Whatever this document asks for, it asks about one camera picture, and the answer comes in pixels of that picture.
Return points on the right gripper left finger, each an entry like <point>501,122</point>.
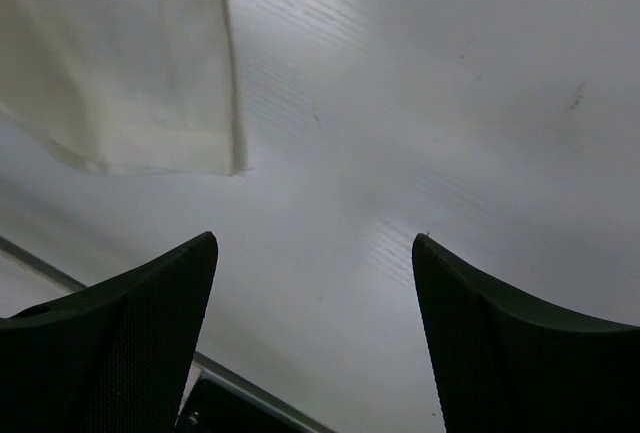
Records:
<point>113,357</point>

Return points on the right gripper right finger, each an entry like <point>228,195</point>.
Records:
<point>507,361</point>

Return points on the white pleated skirt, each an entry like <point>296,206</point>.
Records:
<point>125,86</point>

